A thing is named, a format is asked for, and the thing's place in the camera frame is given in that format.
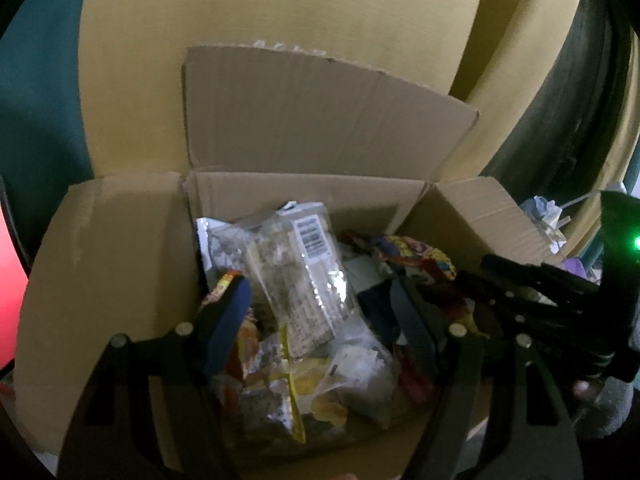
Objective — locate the yellow edged snack packet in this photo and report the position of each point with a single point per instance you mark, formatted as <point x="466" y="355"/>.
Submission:
<point x="295" y="396"/>

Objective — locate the silver snack packet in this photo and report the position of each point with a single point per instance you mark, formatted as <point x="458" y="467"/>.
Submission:
<point x="220" y="245"/>

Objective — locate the yellow padded panel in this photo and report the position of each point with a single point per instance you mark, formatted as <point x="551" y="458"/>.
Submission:
<point x="300" y="10"/>

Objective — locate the dark snack packet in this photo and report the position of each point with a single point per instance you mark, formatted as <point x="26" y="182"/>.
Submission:
<point x="376" y="306"/>

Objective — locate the person's right forearm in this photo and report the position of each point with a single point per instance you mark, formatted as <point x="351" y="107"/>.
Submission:
<point x="612" y="412"/>

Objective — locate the brown cardboard box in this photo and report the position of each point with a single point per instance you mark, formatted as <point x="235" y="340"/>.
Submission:
<point x="100" y="260"/>

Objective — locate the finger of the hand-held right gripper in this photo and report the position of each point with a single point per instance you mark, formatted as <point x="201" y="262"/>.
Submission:
<point x="520" y="307"/>
<point x="540" y="275"/>

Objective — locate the blue white packet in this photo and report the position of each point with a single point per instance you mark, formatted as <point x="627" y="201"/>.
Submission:
<point x="542" y="208"/>

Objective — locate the person's right hand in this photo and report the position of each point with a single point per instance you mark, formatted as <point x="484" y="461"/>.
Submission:
<point x="584" y="390"/>

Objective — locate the clear barcode snack packet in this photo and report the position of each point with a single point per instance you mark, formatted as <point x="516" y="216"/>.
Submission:
<point x="305" y="285"/>

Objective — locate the purple pouch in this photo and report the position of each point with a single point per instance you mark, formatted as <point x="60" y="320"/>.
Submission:
<point x="575" y="266"/>

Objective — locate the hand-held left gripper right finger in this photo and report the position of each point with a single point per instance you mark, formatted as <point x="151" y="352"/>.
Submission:
<point x="411" y="321"/>

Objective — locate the clear snack bag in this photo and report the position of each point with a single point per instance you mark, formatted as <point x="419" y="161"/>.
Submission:
<point x="365" y="375"/>

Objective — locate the colourful printed snack packet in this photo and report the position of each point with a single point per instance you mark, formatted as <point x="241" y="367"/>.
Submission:
<point x="420" y="255"/>

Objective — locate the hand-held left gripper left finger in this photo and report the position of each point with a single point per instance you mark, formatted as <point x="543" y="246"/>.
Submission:
<point x="229" y="321"/>

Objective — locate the teal curtain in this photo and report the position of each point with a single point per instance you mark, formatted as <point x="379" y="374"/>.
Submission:
<point x="40" y="110"/>

